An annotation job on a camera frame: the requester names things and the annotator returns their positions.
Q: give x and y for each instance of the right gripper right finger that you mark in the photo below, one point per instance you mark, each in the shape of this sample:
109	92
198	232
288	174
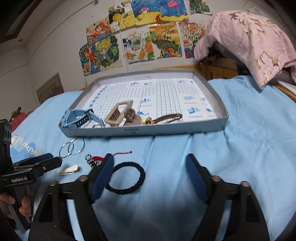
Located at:
246	220

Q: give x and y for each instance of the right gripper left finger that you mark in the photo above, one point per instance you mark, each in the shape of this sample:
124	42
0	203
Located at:
52	220

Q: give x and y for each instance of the white hair clip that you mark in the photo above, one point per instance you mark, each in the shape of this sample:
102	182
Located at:
75	169

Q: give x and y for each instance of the red string striped charm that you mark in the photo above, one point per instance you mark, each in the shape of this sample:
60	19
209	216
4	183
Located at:
93	161

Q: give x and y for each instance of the red checkered cloth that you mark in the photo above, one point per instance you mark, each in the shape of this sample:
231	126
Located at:
17	121

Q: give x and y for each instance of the light blue bed sheet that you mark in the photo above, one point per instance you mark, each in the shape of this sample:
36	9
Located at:
257	145

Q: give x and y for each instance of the brown wooden door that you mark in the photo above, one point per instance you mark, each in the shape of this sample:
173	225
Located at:
50	88

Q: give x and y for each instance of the beige rectangular hair claw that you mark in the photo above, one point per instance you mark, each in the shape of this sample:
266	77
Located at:
123	111

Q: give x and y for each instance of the grey grid-lined tray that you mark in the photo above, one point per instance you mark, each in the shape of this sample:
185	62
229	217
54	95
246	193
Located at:
169	101

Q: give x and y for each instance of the orange hair girl drawing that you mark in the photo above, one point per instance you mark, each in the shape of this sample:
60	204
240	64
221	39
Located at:
89	59

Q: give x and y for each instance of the anime boy drawing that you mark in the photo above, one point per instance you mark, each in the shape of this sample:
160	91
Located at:
108	53

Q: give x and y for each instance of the mermaid girl drawing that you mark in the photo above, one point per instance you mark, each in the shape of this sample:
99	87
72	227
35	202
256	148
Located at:
98	31

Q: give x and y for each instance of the pink floral blanket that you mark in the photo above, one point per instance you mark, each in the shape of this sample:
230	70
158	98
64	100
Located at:
255	40

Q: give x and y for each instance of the turtle and fish drawing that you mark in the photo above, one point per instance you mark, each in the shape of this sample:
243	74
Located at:
137	45

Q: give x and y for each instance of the sun and beach drawing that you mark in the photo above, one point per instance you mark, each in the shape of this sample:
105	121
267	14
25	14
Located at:
121	16

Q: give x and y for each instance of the colourful crowd drawing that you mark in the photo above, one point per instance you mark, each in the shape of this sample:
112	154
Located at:
191	33

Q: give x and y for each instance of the dinosaur landscape drawing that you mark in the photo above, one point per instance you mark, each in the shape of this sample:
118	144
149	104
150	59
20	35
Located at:
165	40

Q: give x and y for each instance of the white air conditioner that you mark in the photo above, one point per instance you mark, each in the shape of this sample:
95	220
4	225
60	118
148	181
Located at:
256	11

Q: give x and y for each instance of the blue sea jellyfish drawing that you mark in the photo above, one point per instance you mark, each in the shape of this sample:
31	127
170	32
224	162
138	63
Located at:
149	12

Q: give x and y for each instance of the red hair character drawing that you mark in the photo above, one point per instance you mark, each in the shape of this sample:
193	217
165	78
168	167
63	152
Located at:
199	7

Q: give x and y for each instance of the wooden bed rail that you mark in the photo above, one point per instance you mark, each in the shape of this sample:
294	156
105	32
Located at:
226	68

